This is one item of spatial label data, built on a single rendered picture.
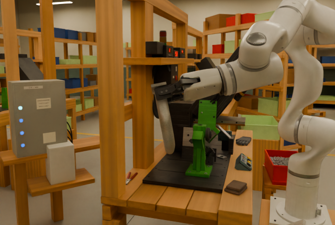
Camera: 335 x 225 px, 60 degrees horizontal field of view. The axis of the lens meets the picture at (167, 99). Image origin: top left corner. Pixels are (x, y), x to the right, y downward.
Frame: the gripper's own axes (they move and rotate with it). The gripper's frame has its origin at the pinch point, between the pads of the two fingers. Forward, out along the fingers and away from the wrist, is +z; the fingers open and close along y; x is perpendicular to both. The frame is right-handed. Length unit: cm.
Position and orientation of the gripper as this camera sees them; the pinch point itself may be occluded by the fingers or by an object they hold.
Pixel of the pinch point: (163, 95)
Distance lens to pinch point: 76.5
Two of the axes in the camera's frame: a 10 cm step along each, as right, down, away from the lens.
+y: -0.4, -3.2, -9.5
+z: -9.7, 2.5, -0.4
